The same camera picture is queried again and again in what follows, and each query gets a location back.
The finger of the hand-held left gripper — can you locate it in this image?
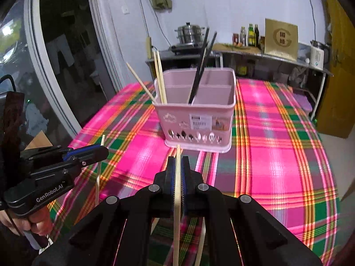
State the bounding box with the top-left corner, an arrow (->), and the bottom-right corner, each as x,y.
21,145 -> 96,162
29,144 -> 109,185

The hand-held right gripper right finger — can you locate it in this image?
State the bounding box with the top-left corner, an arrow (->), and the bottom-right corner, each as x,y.
180,156 -> 323,266

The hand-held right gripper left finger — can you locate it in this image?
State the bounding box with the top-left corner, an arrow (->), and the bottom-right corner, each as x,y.
33,156 -> 178,266

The pink plastic utensil basket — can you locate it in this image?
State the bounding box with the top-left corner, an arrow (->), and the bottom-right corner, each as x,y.
152,68 -> 237,153

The black chopstick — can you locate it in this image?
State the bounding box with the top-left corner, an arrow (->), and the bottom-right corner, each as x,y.
188,27 -> 210,105
191,32 -> 217,100

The person's left hand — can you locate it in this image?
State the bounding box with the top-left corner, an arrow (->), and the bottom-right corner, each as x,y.
0,208 -> 54,237

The brown cardboard piece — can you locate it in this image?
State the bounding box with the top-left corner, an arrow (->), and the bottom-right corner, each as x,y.
26,130 -> 54,149

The pink green plaid cloth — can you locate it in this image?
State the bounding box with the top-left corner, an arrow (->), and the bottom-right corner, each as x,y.
47,78 -> 341,266

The metal shelf with stove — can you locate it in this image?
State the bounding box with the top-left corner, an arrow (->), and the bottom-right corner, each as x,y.
146,48 -> 224,81

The black induction cooker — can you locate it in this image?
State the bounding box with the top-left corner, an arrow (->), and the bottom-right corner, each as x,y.
169,43 -> 212,55

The purple storage box lid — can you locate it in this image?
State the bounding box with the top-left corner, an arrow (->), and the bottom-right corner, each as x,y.
292,93 -> 313,112

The stainless steel steamer pot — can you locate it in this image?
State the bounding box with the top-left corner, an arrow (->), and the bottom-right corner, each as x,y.
175,22 -> 204,45

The wooden cutting board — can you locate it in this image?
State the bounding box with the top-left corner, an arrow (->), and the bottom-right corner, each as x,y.
213,43 -> 264,53

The green yellow oil bottle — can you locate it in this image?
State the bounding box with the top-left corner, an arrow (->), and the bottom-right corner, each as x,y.
248,23 -> 256,47

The metal shelf with cutting board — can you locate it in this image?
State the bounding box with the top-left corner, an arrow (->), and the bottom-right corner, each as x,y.
212,43 -> 335,121

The gold cardboard box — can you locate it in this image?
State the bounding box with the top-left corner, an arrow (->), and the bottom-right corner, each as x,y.
264,18 -> 299,55

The white electric kettle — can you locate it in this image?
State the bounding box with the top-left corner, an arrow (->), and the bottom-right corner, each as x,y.
309,39 -> 332,71

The yellow wooden door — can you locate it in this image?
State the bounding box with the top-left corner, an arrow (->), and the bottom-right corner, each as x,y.
316,0 -> 355,139

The white window frame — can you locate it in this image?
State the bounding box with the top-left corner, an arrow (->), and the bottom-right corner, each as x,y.
24,0 -> 123,137

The thin wall power cable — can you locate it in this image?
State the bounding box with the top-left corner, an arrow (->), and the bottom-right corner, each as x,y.
135,0 -> 173,51

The air conditioner cable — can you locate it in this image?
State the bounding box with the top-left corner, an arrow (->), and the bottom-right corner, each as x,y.
304,0 -> 317,43

